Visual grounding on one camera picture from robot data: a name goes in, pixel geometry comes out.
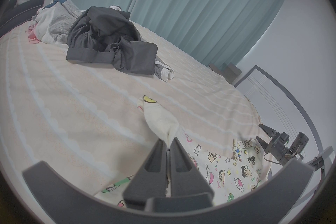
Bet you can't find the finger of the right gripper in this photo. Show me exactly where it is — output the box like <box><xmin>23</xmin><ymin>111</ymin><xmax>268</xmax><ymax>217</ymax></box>
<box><xmin>256</xmin><ymin>136</ymin><xmax>272</xmax><ymax>153</ymax></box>
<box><xmin>258</xmin><ymin>124</ymin><xmax>276</xmax><ymax>139</ymax></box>

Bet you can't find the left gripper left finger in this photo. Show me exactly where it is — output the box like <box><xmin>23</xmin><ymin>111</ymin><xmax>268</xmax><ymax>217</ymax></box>
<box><xmin>123</xmin><ymin>138</ymin><xmax>169</xmax><ymax>211</ymax></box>

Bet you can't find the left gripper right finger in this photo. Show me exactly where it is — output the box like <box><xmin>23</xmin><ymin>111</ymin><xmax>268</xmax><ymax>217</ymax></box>
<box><xmin>170</xmin><ymin>137</ymin><xmax>214</xmax><ymax>205</ymax></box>

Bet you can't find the white printed pyjama top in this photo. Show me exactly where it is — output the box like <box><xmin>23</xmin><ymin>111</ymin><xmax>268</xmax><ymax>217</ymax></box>
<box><xmin>93</xmin><ymin>95</ymin><xmax>271</xmax><ymax>208</ymax></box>

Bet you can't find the grey bedside table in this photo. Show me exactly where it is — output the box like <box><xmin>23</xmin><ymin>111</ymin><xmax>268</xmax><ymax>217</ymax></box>
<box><xmin>209</xmin><ymin>62</ymin><xmax>242</xmax><ymax>84</ymax></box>

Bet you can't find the bed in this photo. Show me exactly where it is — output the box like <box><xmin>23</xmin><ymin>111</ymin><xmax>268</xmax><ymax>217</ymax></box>
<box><xmin>0</xmin><ymin>8</ymin><xmax>326</xmax><ymax>208</ymax></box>

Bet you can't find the grey garment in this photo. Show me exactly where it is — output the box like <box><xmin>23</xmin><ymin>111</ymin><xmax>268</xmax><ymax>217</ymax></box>
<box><xmin>109</xmin><ymin>5</ymin><xmax>175</xmax><ymax>83</ymax></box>

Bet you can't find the black garment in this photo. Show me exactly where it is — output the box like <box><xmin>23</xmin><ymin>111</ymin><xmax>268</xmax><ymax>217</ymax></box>
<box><xmin>66</xmin><ymin>6</ymin><xmax>158</xmax><ymax>76</ymax></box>

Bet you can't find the white grey blue knit sweater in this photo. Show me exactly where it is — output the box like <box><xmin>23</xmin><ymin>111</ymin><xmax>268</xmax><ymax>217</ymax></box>
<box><xmin>31</xmin><ymin>0</ymin><xmax>82</xmax><ymax>45</ymax></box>

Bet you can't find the pink garment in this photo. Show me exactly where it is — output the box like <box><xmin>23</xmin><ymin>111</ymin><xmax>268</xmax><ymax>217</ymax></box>
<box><xmin>26</xmin><ymin>22</ymin><xmax>42</xmax><ymax>45</ymax></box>

